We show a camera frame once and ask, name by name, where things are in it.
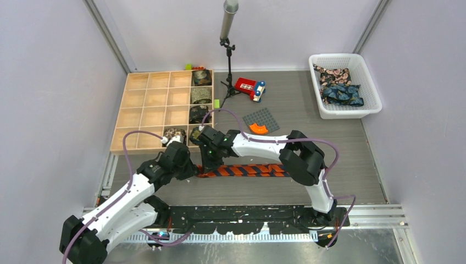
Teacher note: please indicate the pink floral dark tie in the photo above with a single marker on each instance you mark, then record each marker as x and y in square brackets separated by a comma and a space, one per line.
[330, 77]

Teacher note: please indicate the rolled beige floral tie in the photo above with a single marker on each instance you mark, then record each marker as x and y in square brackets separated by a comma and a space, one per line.
[173, 134]

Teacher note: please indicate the rolled dark tie top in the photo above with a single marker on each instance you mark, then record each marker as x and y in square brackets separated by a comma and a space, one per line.
[202, 77]

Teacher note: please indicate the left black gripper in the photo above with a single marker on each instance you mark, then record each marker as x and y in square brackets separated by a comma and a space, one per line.
[190, 171]

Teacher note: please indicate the rolled black gold tie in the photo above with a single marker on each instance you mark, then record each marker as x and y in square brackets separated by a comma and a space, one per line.
[197, 113]

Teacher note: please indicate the blue patterned tie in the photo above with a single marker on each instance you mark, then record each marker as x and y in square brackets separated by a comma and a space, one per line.
[342, 95]

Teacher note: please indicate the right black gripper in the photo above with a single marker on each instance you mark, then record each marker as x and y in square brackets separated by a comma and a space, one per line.
[206, 162]

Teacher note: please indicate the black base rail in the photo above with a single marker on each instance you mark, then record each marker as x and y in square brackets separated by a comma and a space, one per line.
[242, 220]

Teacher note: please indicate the wooden compartment tray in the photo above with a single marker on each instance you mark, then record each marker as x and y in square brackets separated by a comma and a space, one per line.
[152, 102]

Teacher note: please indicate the orange curved block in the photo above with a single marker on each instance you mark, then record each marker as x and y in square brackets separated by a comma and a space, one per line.
[258, 129]

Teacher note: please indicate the red toy block car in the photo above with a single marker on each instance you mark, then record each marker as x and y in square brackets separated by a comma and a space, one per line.
[254, 89]

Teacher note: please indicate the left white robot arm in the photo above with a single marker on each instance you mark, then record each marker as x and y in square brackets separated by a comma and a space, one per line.
[90, 238]

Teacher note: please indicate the white plastic basket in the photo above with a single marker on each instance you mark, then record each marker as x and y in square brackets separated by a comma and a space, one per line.
[360, 75]

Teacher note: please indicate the orange navy striped tie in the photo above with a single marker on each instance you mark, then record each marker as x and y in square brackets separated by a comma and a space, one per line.
[247, 170]

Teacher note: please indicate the grey lego baseplate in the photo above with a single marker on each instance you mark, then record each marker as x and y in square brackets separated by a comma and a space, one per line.
[262, 117]

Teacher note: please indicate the green and red small toys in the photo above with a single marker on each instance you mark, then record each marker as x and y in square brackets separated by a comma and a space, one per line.
[193, 67]

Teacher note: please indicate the black tripod stand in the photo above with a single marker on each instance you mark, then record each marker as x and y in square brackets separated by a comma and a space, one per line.
[231, 91]

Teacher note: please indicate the rolled olive patterned tie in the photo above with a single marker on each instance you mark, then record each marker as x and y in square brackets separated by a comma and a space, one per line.
[201, 95]

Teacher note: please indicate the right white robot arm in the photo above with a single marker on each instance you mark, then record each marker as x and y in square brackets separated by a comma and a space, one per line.
[301, 158]

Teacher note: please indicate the grey microphone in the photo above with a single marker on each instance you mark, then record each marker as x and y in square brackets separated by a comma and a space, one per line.
[230, 8]

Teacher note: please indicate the rolled blue gold flower tie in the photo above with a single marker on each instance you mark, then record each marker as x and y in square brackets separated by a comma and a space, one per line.
[194, 136]

